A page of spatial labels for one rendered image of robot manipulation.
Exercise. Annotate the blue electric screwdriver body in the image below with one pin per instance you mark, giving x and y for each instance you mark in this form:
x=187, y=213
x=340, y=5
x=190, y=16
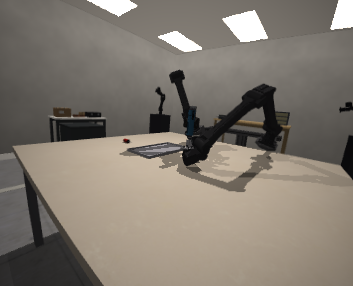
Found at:
x=190, y=123

